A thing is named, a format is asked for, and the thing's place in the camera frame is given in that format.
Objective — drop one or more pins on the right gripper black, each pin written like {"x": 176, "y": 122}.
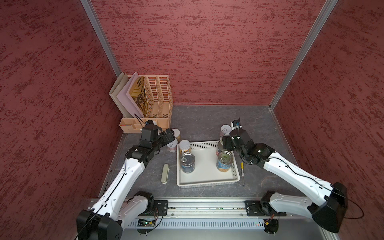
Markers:
{"x": 227, "y": 141}

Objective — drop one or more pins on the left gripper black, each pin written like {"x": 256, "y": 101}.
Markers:
{"x": 170, "y": 136}

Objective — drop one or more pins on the dark chopped tomatoes can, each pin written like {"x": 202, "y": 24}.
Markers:
{"x": 220, "y": 148}

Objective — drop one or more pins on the small pink can back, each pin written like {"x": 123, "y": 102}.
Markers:
{"x": 225, "y": 129}

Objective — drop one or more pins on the blue Progresso noodle soup can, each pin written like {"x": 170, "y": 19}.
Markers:
{"x": 225, "y": 161}

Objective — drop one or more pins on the short yellow can white lid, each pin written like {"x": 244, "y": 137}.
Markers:
{"x": 177, "y": 134}

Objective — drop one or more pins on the tall yellow can white lid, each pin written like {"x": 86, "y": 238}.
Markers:
{"x": 184, "y": 147}

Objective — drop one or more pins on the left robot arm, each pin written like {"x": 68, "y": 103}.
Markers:
{"x": 108, "y": 217}

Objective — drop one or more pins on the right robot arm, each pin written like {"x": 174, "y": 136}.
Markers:
{"x": 323, "y": 202}

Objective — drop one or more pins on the white perforated plastic basket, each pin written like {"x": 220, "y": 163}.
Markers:
{"x": 206, "y": 172}

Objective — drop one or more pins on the pink can front left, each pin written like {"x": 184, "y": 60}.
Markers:
{"x": 172, "y": 146}

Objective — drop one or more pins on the yellow capped pen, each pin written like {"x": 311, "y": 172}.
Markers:
{"x": 242, "y": 174}

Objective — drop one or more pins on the beige oblong case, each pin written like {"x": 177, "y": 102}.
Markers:
{"x": 165, "y": 174}

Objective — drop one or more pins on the yellow black patterned magazine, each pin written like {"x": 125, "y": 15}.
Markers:
{"x": 138, "y": 94}

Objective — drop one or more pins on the peach plastic file organizer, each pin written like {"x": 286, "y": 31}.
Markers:
{"x": 160, "y": 105}

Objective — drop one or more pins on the pink folder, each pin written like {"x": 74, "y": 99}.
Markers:
{"x": 126, "y": 100}

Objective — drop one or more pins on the left corner aluminium profile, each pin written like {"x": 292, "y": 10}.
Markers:
{"x": 96, "y": 24}

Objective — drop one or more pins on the corner aluminium profile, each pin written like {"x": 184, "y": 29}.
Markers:
{"x": 96, "y": 24}
{"x": 320, "y": 21}

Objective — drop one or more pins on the right corner aluminium profile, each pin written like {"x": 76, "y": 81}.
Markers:
{"x": 320, "y": 21}

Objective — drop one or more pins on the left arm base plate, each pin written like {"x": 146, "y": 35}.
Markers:
{"x": 156, "y": 207}

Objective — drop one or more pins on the aluminium front rail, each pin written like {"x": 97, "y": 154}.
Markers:
{"x": 209, "y": 208}

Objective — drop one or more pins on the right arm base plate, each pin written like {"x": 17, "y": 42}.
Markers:
{"x": 261, "y": 209}

